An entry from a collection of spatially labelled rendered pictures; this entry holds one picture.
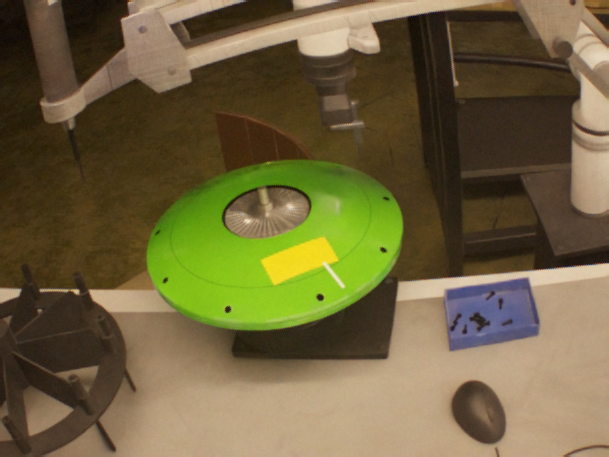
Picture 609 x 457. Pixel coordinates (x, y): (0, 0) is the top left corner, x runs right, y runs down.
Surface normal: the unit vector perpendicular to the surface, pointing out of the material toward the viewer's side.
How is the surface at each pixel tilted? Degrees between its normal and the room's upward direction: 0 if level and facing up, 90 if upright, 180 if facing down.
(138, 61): 90
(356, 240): 21
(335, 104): 70
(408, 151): 0
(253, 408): 0
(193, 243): 14
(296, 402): 0
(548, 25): 90
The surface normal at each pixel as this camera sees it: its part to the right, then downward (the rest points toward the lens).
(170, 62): 0.10, 0.58
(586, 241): -0.14, -0.80
